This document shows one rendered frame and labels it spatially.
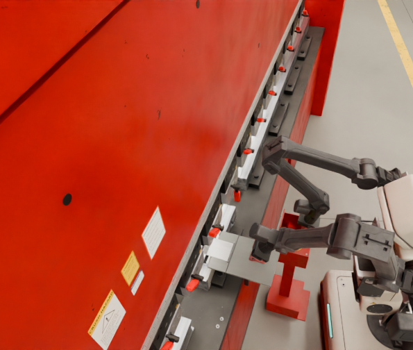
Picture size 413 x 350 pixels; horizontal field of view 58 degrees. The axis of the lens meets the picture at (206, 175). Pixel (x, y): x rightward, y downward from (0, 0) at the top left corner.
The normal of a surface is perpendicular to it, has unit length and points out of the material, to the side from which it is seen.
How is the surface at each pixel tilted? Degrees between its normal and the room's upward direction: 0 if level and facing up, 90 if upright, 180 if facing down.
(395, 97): 0
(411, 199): 42
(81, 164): 90
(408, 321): 0
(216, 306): 0
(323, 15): 90
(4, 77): 90
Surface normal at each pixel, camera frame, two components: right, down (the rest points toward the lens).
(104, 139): 0.93, 0.22
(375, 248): -0.11, -0.30
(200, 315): -0.08, -0.65
